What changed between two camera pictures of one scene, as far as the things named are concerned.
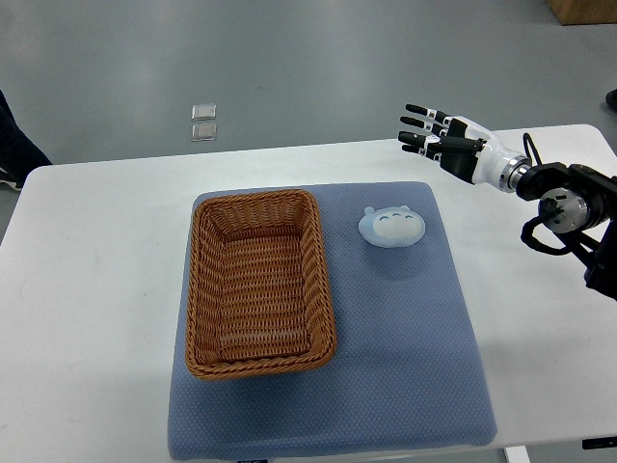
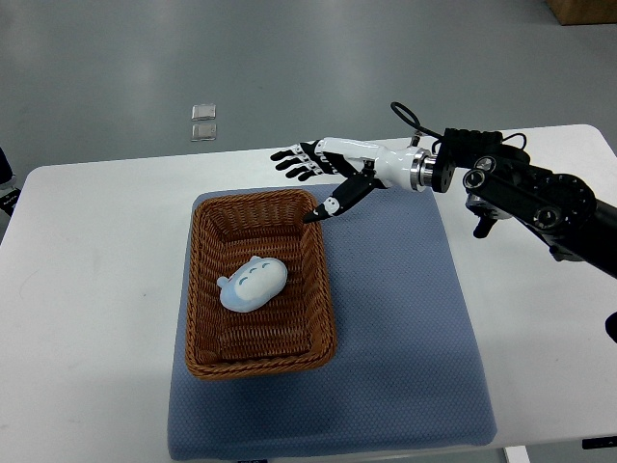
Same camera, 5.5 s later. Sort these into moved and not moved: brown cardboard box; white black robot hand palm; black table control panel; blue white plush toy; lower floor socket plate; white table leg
Moved: blue white plush toy; white black robot hand palm
Not moved: white table leg; brown cardboard box; lower floor socket plate; black table control panel
